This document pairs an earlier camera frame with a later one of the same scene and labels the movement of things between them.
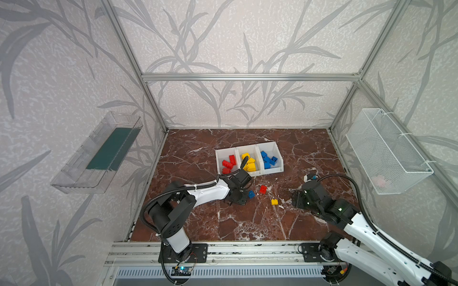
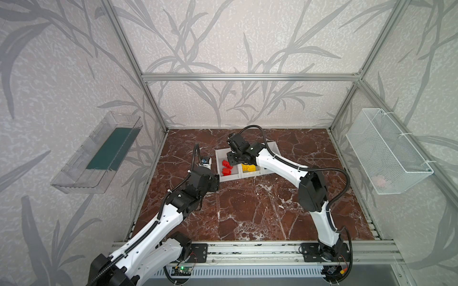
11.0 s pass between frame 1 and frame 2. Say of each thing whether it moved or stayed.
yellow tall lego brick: stayed
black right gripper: moved
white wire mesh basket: stayed
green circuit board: stayed
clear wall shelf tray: stayed
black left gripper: moved
